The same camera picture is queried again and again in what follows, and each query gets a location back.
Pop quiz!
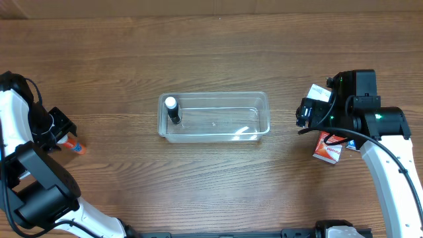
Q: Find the orange tube white cap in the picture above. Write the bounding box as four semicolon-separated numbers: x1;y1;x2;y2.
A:
58;135;86;155

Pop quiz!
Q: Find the red and white box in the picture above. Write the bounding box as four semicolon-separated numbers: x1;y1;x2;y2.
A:
313;132;342;164

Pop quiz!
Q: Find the white and blue box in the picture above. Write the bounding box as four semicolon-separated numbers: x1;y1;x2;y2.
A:
307;84;331;102

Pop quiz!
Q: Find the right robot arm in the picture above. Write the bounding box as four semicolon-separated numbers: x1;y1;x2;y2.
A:
295;69;422;237

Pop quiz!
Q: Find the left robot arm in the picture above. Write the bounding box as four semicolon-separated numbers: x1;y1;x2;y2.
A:
1;71;138;237

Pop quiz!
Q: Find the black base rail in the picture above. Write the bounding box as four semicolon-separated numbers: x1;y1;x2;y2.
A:
138;219;373;238

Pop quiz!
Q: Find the clear plastic container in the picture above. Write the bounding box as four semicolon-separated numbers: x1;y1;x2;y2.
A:
157;91;270;143

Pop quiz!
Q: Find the black bottle white cap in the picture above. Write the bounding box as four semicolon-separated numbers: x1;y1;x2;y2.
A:
165;97;181;124

